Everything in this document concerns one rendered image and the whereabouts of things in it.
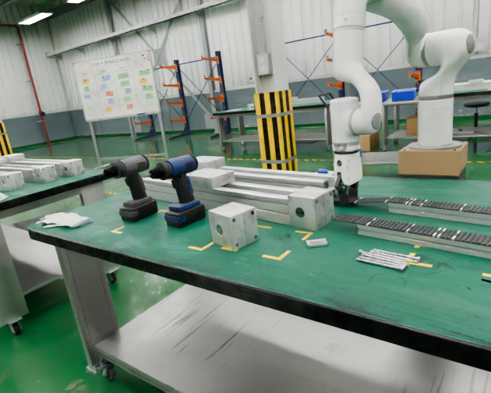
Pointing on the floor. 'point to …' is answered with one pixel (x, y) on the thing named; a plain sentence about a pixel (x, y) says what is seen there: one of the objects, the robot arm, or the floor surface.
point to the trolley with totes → (408, 96)
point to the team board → (118, 91)
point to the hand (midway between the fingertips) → (348, 197)
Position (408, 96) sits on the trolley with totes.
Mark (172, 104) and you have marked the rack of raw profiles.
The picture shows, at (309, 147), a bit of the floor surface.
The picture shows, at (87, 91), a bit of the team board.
